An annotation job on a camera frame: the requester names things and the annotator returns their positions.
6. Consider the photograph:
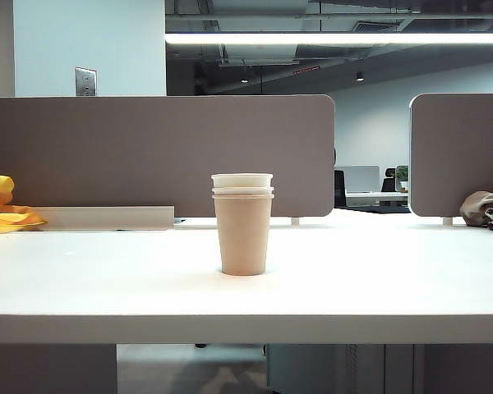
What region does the white paper cup blue logo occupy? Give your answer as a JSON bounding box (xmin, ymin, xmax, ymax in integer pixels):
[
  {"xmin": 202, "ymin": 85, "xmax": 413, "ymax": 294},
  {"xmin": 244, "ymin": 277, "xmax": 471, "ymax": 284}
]
[
  {"xmin": 211, "ymin": 186, "xmax": 275, "ymax": 197},
  {"xmin": 210, "ymin": 172, "xmax": 274, "ymax": 190}
]

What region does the plain beige paper cup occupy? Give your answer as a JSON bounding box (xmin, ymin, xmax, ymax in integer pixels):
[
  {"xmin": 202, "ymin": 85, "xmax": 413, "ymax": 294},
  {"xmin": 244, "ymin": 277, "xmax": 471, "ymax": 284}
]
[{"xmin": 211, "ymin": 193, "xmax": 275, "ymax": 277}]

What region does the black office chair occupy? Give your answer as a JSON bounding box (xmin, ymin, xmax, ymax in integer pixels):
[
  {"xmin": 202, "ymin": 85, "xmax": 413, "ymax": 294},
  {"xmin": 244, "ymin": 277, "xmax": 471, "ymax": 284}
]
[
  {"xmin": 334, "ymin": 170, "xmax": 347, "ymax": 208},
  {"xmin": 380, "ymin": 167, "xmax": 398, "ymax": 193}
]

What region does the white background desk screen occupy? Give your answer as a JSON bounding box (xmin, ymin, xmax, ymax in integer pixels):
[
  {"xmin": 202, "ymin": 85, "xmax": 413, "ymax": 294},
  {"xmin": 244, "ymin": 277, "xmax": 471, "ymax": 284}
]
[{"xmin": 336, "ymin": 165, "xmax": 380, "ymax": 194}]

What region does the white background desk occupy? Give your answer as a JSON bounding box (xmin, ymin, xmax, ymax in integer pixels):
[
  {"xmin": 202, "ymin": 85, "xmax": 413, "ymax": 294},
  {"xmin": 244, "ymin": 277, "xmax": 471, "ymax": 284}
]
[{"xmin": 344, "ymin": 191, "xmax": 410, "ymax": 207}]

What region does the wide grey-brown desk divider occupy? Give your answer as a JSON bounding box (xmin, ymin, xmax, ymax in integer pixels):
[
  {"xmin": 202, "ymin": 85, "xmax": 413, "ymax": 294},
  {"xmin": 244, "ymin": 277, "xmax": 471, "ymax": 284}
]
[{"xmin": 0, "ymin": 94, "xmax": 336, "ymax": 218}]

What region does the green potted plant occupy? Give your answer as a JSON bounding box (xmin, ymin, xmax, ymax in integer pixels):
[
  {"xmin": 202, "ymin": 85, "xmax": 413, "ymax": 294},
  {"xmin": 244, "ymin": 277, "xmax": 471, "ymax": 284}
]
[{"xmin": 395, "ymin": 165, "xmax": 410, "ymax": 194}]

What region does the long ceiling light strip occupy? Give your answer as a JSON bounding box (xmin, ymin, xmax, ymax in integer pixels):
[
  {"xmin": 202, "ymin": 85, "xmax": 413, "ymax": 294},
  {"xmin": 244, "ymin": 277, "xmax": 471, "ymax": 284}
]
[{"xmin": 164, "ymin": 32, "xmax": 493, "ymax": 45}]

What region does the grey under-desk cabinet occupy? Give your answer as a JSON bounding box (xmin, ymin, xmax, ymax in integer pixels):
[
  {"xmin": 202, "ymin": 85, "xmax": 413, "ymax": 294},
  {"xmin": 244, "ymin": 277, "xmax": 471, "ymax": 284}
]
[{"xmin": 266, "ymin": 343, "xmax": 416, "ymax": 394}]

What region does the ceiling air vent grille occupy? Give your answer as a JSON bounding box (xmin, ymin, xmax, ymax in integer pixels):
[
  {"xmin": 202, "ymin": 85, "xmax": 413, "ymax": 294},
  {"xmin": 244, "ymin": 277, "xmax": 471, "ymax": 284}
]
[{"xmin": 351, "ymin": 22, "xmax": 399, "ymax": 33}]

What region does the narrow grey-brown desk divider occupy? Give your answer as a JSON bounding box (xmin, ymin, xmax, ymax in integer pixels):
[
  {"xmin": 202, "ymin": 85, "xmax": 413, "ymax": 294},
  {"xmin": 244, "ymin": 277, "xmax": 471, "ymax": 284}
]
[{"xmin": 408, "ymin": 93, "xmax": 493, "ymax": 218}]

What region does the brown fabric bag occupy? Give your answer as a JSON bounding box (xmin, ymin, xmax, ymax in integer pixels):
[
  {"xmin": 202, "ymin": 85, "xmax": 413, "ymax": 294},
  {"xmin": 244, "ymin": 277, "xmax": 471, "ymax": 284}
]
[{"xmin": 458, "ymin": 189, "xmax": 493, "ymax": 227}]

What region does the yellow cloth bag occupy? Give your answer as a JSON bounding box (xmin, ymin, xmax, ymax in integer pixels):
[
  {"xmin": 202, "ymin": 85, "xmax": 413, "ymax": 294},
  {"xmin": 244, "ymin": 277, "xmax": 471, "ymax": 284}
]
[{"xmin": 0, "ymin": 174, "xmax": 48, "ymax": 235}]

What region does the dark desk side panel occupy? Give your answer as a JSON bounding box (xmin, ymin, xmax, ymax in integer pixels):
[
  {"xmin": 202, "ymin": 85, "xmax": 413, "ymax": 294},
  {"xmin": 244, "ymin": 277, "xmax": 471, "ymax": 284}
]
[
  {"xmin": 0, "ymin": 343, "xmax": 118, "ymax": 394},
  {"xmin": 422, "ymin": 343, "xmax": 493, "ymax": 394}
]

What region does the white cable tray box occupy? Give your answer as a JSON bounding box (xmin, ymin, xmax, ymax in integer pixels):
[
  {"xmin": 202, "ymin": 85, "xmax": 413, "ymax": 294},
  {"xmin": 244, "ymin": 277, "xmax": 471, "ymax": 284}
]
[{"xmin": 29, "ymin": 205, "xmax": 176, "ymax": 232}]

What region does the metal wall switch plate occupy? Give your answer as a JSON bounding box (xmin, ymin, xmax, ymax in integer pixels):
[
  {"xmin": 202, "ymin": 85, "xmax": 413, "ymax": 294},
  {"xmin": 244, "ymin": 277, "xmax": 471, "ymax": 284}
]
[{"xmin": 74, "ymin": 66, "xmax": 98, "ymax": 98}]

